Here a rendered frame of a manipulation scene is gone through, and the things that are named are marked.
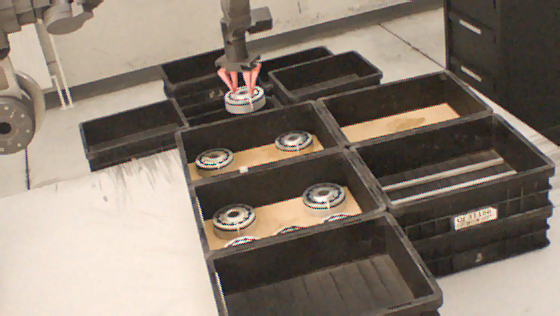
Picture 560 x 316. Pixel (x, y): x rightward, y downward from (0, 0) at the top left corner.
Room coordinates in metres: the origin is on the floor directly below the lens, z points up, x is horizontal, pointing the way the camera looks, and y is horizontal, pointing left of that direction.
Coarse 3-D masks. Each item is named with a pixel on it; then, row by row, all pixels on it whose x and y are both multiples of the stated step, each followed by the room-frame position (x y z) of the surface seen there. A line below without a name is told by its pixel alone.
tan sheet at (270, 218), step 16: (256, 208) 1.57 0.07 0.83; (272, 208) 1.56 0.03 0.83; (288, 208) 1.54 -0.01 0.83; (352, 208) 1.50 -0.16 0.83; (208, 224) 1.53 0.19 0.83; (272, 224) 1.49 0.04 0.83; (288, 224) 1.48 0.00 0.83; (304, 224) 1.47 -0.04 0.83; (208, 240) 1.46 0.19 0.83; (224, 240) 1.45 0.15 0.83
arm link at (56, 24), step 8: (80, 0) 1.43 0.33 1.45; (88, 0) 1.44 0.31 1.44; (96, 0) 1.45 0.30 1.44; (104, 0) 1.46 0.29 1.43; (56, 8) 1.43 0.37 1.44; (64, 8) 1.43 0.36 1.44; (72, 8) 1.44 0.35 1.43; (80, 8) 1.43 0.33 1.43; (88, 8) 1.44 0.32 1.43; (48, 16) 1.43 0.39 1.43; (56, 16) 1.42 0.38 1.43; (64, 16) 1.42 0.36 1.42; (72, 16) 1.43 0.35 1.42; (80, 16) 1.44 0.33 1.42; (88, 16) 1.45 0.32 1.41; (48, 24) 1.42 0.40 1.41; (56, 24) 1.43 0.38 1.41; (64, 24) 1.44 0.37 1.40; (72, 24) 1.45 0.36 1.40; (80, 24) 1.46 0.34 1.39; (48, 32) 1.45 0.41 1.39; (56, 32) 1.46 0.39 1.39; (64, 32) 1.47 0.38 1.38
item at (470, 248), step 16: (496, 224) 1.36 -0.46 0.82; (512, 224) 1.37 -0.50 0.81; (528, 224) 1.39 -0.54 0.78; (544, 224) 1.39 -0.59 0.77; (432, 240) 1.34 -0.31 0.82; (448, 240) 1.34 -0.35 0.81; (464, 240) 1.35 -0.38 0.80; (480, 240) 1.37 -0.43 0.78; (496, 240) 1.37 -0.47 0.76; (512, 240) 1.38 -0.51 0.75; (528, 240) 1.39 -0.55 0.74; (544, 240) 1.39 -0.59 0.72; (432, 256) 1.35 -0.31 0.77; (448, 256) 1.35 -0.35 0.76; (464, 256) 1.36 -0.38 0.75; (480, 256) 1.36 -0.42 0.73; (496, 256) 1.37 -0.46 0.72; (512, 256) 1.37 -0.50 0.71; (432, 272) 1.35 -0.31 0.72; (448, 272) 1.35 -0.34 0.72
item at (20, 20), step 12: (0, 0) 1.41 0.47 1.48; (12, 0) 1.42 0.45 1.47; (24, 0) 1.42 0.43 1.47; (0, 12) 1.40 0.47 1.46; (12, 12) 1.40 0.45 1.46; (24, 12) 1.41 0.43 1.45; (0, 24) 1.40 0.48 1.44; (12, 24) 1.40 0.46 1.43; (24, 24) 1.43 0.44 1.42; (0, 36) 1.39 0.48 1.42; (0, 48) 1.39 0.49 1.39
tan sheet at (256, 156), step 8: (312, 136) 1.89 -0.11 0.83; (272, 144) 1.88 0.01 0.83; (320, 144) 1.83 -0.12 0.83; (240, 152) 1.86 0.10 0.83; (248, 152) 1.86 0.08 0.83; (256, 152) 1.85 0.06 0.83; (264, 152) 1.84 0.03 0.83; (272, 152) 1.83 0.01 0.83; (240, 160) 1.82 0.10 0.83; (248, 160) 1.81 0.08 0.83; (256, 160) 1.80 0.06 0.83; (264, 160) 1.80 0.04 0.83; (272, 160) 1.79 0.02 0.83; (192, 168) 1.82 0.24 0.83; (192, 176) 1.77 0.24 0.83; (200, 176) 1.77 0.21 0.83
